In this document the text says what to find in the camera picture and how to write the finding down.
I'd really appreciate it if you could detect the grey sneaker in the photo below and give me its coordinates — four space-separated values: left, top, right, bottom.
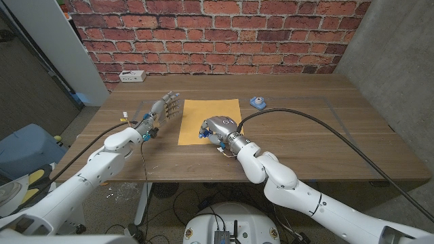
0 182 22 206

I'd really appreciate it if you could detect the white wall panel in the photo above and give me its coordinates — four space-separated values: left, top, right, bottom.
3 0 110 108

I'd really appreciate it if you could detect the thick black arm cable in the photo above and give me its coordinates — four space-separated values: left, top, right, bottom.
9 120 138 215
236 107 434 223

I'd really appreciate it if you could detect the white table leg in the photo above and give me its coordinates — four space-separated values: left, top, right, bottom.
134 182 153 226

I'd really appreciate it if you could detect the yellow felt sheet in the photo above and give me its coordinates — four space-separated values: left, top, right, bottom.
177 98 243 146

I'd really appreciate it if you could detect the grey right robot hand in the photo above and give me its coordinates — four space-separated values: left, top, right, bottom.
198 115 251 153

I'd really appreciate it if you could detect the black round fan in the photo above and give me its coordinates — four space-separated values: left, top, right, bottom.
151 182 180 199

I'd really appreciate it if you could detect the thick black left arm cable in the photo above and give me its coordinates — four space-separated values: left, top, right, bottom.
9 120 138 215

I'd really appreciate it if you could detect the white power strip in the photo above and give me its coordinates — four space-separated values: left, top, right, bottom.
118 70 147 83

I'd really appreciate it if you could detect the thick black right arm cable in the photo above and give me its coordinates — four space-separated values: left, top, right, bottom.
236 107 434 223

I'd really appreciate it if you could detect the red brick print backdrop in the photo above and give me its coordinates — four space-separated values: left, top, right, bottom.
64 0 372 92

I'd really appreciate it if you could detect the blue plastic bin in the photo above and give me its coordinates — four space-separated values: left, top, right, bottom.
0 123 68 180

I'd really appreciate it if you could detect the yellow and black foot pedal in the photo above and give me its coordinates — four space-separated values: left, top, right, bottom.
18 164 55 207

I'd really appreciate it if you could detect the thin black left wrist cable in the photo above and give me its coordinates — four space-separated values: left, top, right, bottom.
139 140 151 238

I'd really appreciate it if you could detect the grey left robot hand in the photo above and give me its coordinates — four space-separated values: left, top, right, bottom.
135 90 181 142

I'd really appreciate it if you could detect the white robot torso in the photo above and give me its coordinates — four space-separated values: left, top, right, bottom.
182 202 281 244

